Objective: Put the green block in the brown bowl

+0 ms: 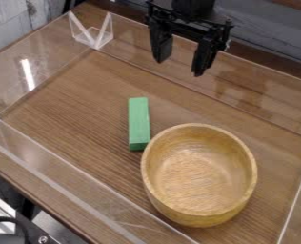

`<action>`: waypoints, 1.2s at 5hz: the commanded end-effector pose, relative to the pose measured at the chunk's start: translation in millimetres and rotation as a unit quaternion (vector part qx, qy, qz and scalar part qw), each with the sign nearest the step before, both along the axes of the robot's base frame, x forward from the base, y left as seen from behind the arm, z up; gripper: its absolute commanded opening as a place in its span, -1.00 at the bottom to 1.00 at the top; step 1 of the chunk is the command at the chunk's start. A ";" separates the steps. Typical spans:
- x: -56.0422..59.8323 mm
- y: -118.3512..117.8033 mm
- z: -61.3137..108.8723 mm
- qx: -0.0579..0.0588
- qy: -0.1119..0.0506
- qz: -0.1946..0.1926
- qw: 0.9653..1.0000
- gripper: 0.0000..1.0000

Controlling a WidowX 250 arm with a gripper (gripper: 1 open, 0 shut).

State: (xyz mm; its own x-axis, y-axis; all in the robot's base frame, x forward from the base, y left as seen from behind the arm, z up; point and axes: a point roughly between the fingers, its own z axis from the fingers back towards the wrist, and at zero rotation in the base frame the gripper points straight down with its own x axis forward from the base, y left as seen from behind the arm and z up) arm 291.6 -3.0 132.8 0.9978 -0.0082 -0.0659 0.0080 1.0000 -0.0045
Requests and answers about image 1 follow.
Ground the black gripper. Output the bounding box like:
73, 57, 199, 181
145, 0, 232, 77

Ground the green wooden block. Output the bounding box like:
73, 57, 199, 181
127, 97, 151, 151

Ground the brown wooden bowl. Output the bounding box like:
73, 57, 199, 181
140, 123, 259, 228

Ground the clear acrylic corner bracket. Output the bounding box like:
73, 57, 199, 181
68, 11, 113, 50

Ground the clear acrylic front wall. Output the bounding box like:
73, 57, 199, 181
0, 120, 199, 244

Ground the black metal table frame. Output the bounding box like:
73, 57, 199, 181
0, 176, 88, 244

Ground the black cable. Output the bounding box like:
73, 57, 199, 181
0, 215, 30, 244

